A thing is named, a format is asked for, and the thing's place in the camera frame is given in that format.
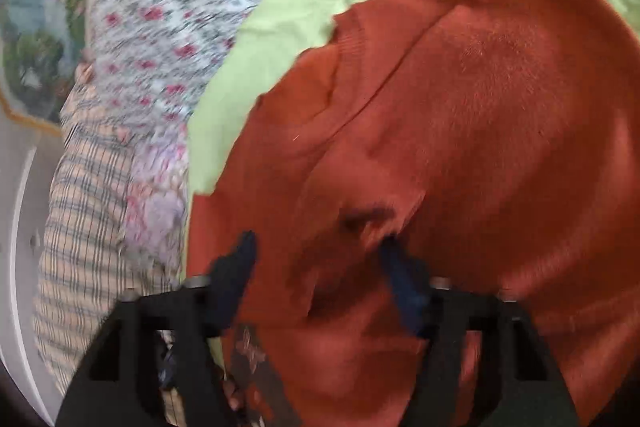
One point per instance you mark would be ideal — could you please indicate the brown patterned cloth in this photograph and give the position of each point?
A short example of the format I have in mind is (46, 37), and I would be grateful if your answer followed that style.
(255, 357)

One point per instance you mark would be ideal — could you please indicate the framed wall picture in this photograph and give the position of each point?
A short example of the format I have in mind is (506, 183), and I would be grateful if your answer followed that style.
(35, 7)

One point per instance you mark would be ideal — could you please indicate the light green bed sheet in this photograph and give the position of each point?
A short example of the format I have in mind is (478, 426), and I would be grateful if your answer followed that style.
(280, 32)

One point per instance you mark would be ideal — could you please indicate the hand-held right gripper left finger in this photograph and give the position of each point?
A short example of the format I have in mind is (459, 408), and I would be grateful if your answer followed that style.
(235, 279)

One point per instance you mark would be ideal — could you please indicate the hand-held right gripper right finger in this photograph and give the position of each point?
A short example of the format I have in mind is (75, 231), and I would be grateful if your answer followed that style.
(402, 279)

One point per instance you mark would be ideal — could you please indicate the plaid blanket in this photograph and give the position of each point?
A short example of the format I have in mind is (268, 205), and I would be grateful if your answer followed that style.
(85, 207)

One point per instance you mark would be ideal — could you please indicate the purple floral pillow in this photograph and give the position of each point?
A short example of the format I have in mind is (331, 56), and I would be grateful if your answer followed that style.
(155, 207)

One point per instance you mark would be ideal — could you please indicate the orange knit sweater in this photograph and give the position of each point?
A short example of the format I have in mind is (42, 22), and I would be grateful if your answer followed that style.
(475, 132)

